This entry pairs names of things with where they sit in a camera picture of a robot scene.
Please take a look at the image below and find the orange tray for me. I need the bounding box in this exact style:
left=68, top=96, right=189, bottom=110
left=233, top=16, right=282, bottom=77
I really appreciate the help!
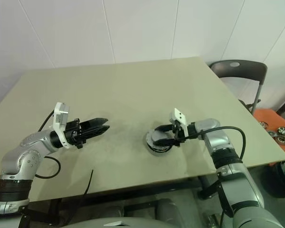
left=253, top=108, right=285, bottom=157

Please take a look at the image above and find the dark grey rounded shape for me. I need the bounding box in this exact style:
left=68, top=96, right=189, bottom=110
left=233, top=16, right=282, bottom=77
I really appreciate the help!
left=156, top=198, right=185, bottom=228

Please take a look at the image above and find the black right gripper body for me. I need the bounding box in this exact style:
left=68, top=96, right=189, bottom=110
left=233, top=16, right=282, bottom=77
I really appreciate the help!
left=171, top=120, right=189, bottom=148

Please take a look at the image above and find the black folding chair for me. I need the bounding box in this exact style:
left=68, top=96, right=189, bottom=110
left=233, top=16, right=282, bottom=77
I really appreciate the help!
left=209, top=59, right=268, bottom=114

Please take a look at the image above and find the black table frame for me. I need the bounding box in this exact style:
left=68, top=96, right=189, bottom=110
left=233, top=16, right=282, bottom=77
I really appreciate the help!
left=26, top=175, right=219, bottom=228

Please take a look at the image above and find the thin black strap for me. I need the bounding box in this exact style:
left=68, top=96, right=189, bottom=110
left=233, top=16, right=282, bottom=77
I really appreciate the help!
left=83, top=169, right=95, bottom=197

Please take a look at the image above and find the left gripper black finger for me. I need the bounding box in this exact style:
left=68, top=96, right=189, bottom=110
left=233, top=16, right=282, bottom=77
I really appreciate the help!
left=82, top=126, right=110, bottom=143
left=80, top=117, right=109, bottom=130

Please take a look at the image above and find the black waste bin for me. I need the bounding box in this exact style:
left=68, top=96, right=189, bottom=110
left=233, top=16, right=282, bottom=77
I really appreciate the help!
left=268, top=159, right=285, bottom=199

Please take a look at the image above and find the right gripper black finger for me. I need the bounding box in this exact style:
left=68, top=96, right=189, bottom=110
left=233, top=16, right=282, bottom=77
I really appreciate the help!
left=154, top=123, right=175, bottom=133
left=152, top=137, right=181, bottom=147

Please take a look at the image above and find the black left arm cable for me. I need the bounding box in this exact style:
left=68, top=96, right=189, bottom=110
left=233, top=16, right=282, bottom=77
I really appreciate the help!
left=34, top=111, right=62, bottom=179

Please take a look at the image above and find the shiny metal floor bracket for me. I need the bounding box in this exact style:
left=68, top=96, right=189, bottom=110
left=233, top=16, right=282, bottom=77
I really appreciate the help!
left=203, top=213, right=219, bottom=228

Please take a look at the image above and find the light grey robot torso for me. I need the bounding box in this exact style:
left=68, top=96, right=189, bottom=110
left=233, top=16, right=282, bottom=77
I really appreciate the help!
left=68, top=210, right=162, bottom=228

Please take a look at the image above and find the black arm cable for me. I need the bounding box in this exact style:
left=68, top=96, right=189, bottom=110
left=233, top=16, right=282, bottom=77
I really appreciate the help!
left=177, top=127, right=247, bottom=160
left=34, top=111, right=62, bottom=179

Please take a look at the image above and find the motor housing with copper coils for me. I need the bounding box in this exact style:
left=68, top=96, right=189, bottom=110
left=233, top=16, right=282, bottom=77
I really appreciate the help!
left=143, top=133, right=174, bottom=157

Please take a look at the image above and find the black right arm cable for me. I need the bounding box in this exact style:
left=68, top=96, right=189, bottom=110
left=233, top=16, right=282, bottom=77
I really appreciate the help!
left=177, top=127, right=247, bottom=160

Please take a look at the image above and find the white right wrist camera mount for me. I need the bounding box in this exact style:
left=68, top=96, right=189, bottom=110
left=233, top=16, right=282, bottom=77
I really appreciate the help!
left=169, top=108, right=190, bottom=140

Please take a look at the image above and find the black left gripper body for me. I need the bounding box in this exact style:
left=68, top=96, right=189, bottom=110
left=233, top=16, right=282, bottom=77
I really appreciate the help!
left=63, top=118, right=86, bottom=150

